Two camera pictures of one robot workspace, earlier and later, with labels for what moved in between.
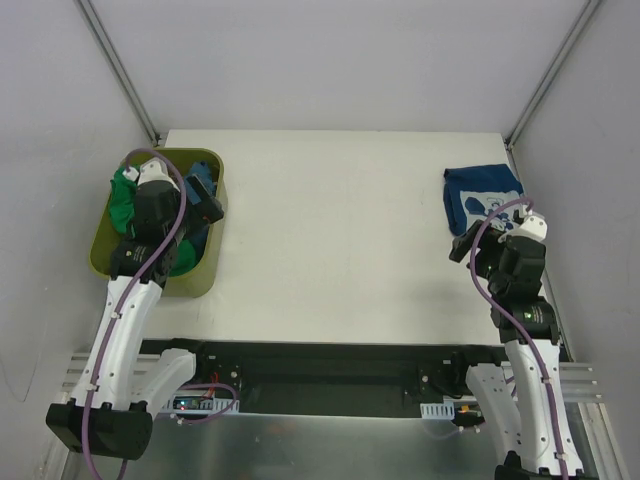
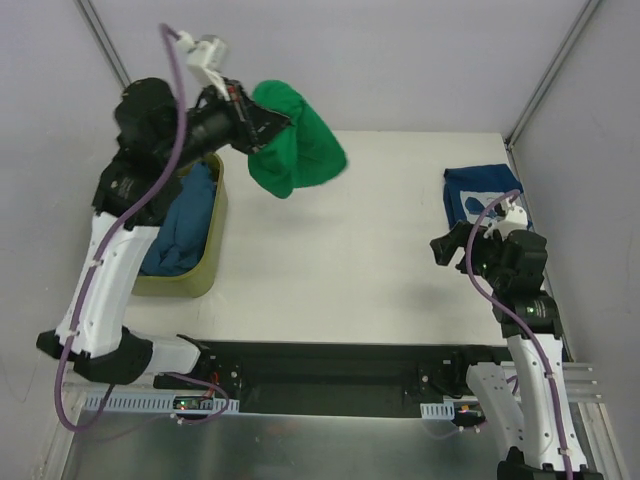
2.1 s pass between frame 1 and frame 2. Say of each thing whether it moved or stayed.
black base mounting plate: stayed
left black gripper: moved
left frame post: stayed
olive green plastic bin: stayed
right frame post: stayed
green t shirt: moved
